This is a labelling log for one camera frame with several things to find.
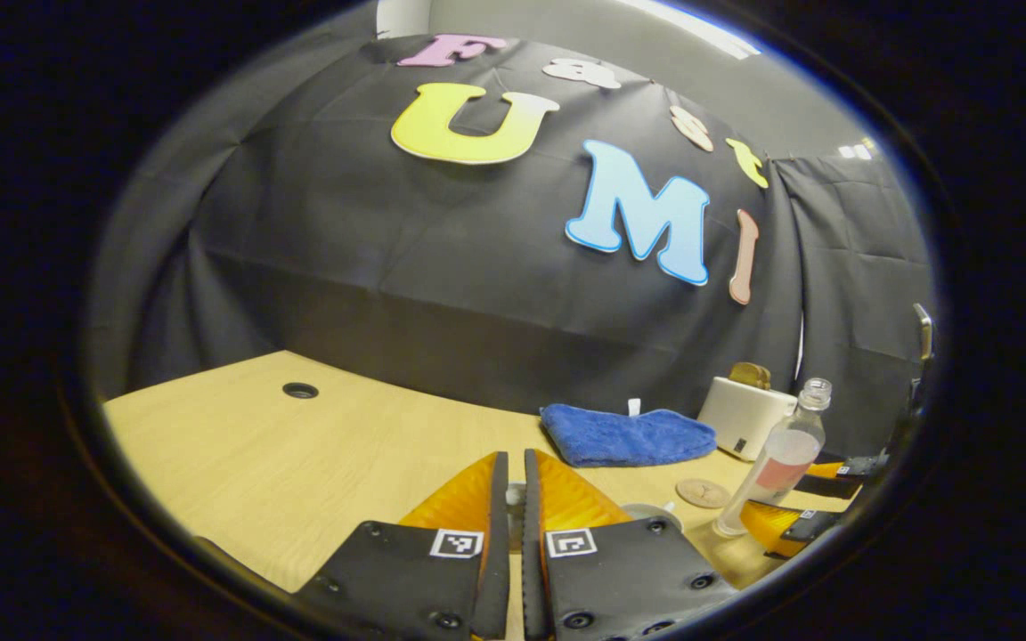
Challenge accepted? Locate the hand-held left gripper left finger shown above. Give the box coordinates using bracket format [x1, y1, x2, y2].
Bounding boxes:
[295, 450, 511, 641]

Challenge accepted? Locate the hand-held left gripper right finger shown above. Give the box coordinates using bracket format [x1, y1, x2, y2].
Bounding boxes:
[522, 448, 739, 641]

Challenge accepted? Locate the clear pink-label water bottle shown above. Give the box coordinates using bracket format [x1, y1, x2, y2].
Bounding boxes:
[713, 377, 833, 538]

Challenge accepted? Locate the round wooden coaster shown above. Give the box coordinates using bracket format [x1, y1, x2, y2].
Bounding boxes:
[676, 478, 733, 509]

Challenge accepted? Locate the cream toaster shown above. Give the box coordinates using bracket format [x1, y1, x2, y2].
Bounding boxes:
[697, 375, 799, 462]

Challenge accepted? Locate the blue towel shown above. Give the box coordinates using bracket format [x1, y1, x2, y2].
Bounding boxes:
[540, 398, 717, 468]

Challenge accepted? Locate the ceiling light strip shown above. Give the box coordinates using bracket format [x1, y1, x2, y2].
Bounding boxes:
[638, 0, 763, 60]

